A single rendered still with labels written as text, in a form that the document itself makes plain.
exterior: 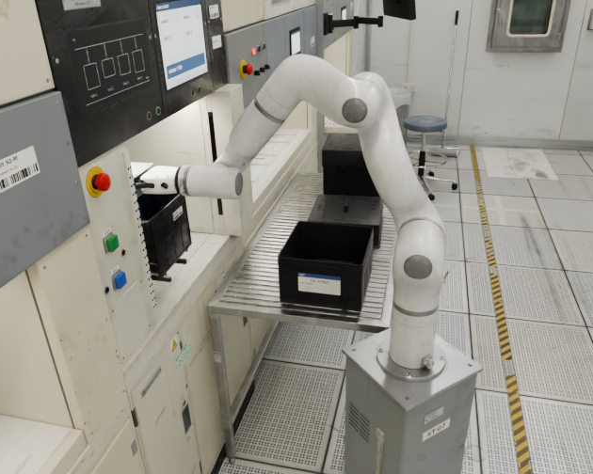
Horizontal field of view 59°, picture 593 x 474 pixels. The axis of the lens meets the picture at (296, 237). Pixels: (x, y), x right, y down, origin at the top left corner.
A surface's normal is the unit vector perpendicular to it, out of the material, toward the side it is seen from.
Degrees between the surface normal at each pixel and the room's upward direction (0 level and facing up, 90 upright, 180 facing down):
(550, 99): 90
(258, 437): 0
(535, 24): 90
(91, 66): 90
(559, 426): 0
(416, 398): 0
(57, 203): 90
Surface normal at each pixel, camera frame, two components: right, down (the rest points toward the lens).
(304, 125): -0.24, 0.45
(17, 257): 0.97, 0.08
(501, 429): -0.03, -0.89
